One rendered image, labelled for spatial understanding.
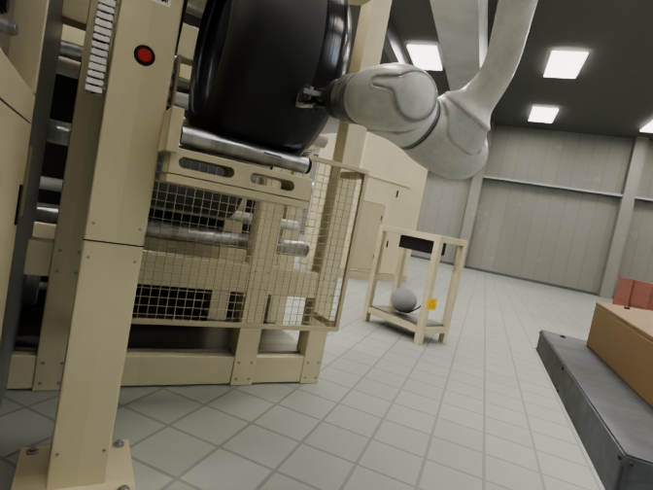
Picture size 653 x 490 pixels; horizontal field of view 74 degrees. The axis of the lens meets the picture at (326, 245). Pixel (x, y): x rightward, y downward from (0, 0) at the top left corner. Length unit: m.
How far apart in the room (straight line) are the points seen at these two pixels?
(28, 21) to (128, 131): 0.27
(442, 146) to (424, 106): 0.11
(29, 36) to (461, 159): 0.82
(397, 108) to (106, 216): 0.73
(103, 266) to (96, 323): 0.14
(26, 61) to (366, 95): 0.64
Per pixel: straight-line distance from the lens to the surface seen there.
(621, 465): 0.41
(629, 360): 0.64
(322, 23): 1.11
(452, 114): 0.78
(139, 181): 1.13
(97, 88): 1.15
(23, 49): 1.04
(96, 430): 1.29
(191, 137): 1.08
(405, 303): 3.45
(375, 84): 0.71
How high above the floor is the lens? 0.77
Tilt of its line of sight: 4 degrees down
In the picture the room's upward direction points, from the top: 11 degrees clockwise
